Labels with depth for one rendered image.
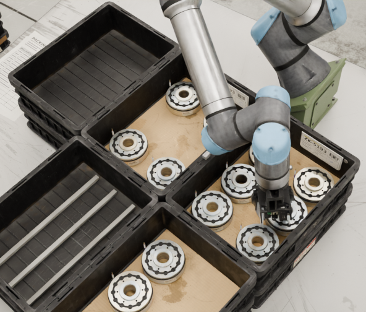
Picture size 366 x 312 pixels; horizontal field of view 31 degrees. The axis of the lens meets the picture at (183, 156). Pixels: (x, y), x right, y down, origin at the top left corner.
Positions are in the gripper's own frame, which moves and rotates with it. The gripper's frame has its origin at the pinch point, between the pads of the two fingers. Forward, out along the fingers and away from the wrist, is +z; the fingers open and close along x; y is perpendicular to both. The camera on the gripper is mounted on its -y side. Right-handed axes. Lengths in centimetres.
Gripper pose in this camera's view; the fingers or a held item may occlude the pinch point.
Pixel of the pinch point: (272, 213)
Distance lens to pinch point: 165.4
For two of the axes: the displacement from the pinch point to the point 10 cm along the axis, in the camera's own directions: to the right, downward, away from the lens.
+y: 0.5, 8.2, -5.7
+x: 9.9, -1.1, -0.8
